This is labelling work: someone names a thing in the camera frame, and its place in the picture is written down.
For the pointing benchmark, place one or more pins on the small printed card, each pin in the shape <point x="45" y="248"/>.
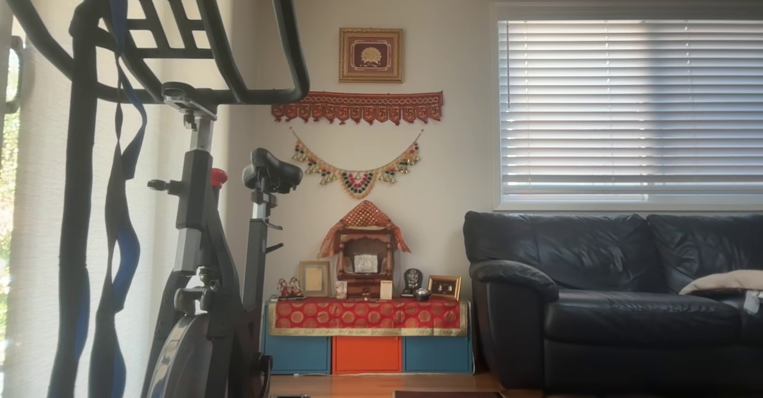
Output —
<point x="341" y="289"/>

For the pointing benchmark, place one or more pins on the blue storage bin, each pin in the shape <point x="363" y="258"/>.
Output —
<point x="297" y="355"/>
<point x="437" y="355"/>

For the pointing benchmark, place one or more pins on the small white card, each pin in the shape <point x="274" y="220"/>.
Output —
<point x="386" y="289"/>

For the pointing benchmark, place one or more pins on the small grey cloth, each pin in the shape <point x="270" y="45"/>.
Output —
<point x="752" y="302"/>

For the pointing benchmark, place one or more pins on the white window frame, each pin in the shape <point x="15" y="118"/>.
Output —
<point x="495" y="118"/>

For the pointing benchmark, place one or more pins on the red gold patterned cloth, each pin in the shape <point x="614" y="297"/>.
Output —
<point x="366" y="316"/>

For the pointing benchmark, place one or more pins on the wooden shrine with red canopy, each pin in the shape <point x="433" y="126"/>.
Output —
<point x="365" y="249"/>

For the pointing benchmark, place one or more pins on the beaded garland wall hanging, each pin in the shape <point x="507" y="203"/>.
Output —
<point x="357" y="183"/>

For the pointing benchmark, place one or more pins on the beige cushion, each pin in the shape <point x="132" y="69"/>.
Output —
<point x="727" y="280"/>

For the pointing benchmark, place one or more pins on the white sheer curtain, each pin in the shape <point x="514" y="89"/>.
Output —
<point x="36" y="237"/>

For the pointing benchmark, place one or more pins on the orange storage bin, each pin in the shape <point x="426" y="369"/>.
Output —
<point x="366" y="355"/>

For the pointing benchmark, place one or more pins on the red embroidered wall hanging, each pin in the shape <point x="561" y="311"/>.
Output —
<point x="357" y="106"/>

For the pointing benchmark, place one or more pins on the small dark bowl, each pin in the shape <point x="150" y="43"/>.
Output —
<point x="421" y="294"/>

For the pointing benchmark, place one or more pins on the small colourful figurines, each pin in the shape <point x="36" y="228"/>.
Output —
<point x="289" y="288"/>

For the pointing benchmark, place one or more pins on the pale picture frame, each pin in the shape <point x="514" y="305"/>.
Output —
<point x="314" y="277"/>

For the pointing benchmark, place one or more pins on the black exercise bike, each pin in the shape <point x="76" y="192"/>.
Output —
<point x="197" y="195"/>

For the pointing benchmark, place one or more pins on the black leather sofa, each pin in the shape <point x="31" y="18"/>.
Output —
<point x="596" y="320"/>

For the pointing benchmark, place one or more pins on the black idol plaque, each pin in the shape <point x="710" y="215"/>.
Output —
<point x="412" y="280"/>

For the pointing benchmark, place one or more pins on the gold framed wall picture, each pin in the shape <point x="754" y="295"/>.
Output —
<point x="371" y="55"/>

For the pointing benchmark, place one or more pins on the gold photo frame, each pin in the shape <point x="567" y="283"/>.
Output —
<point x="444" y="288"/>

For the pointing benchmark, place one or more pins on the white window blinds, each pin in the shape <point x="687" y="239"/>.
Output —
<point x="632" y="112"/>

